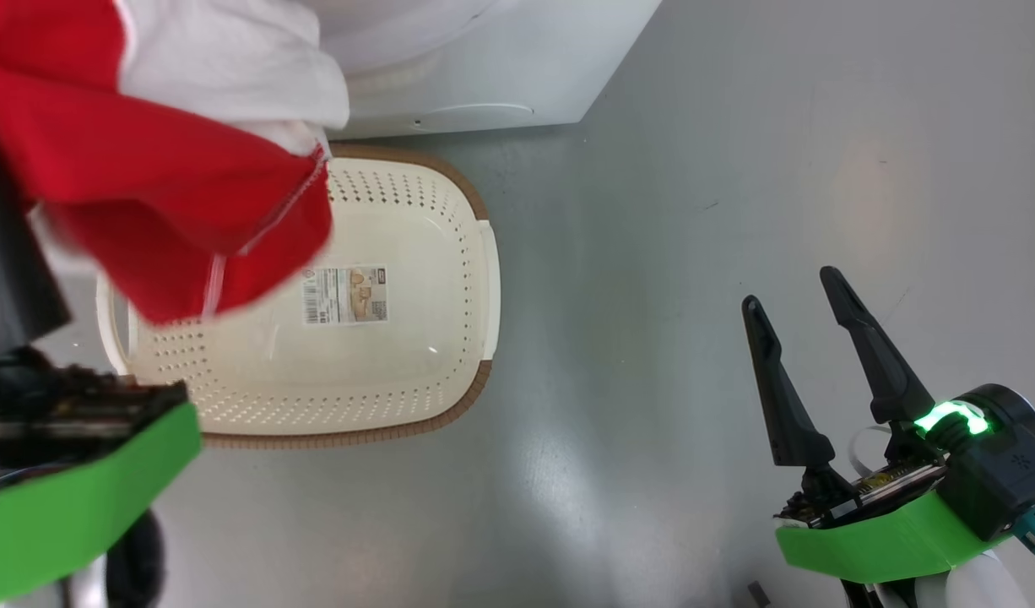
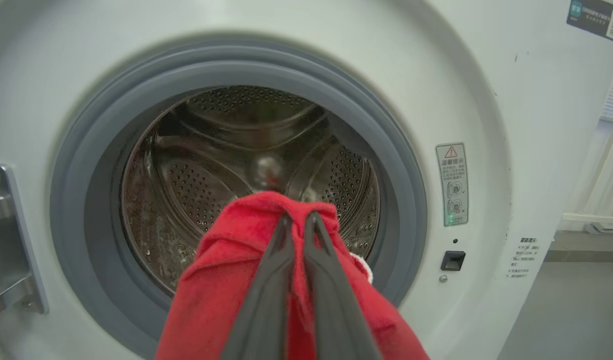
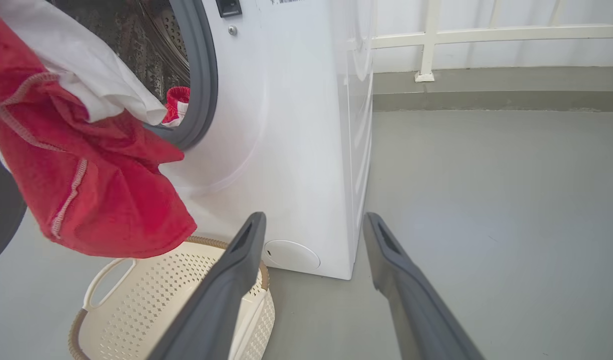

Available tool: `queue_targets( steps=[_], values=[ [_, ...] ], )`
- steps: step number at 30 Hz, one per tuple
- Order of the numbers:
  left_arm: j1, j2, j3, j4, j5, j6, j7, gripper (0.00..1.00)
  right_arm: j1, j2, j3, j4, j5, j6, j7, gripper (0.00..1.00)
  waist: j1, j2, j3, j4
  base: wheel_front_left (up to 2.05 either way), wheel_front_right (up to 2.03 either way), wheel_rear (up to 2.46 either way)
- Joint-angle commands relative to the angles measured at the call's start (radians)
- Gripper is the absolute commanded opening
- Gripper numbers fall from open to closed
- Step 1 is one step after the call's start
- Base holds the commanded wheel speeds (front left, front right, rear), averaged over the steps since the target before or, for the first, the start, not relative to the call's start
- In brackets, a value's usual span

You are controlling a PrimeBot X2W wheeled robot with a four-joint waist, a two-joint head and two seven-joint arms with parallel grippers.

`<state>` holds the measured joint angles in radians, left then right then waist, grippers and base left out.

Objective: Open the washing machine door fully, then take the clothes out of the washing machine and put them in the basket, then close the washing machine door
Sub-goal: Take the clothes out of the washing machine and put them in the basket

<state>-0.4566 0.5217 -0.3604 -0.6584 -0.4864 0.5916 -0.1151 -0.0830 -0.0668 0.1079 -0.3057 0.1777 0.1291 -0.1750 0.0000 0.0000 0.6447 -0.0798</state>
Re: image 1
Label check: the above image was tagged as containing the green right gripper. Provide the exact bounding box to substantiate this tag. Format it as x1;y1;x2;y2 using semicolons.
741;266;1035;584

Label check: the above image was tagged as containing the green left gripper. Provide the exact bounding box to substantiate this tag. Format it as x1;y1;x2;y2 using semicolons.
0;118;203;605

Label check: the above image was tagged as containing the red and white garment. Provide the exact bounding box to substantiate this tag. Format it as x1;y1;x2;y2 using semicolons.
0;0;350;327

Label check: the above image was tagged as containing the paper basket label sticker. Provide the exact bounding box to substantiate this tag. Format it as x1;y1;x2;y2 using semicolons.
302;267;390;326

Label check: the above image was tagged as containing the cream perforated laundry basket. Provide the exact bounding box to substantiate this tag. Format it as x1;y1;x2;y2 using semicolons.
95;144;502;450

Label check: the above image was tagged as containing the white front-load washing machine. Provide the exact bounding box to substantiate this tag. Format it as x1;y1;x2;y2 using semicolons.
302;0;664;141

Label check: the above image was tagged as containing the round white filter cover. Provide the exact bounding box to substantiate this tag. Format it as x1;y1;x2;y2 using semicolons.
412;102;535;133

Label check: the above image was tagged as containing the white cable loop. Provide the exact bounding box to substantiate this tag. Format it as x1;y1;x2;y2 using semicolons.
849;425;894;478

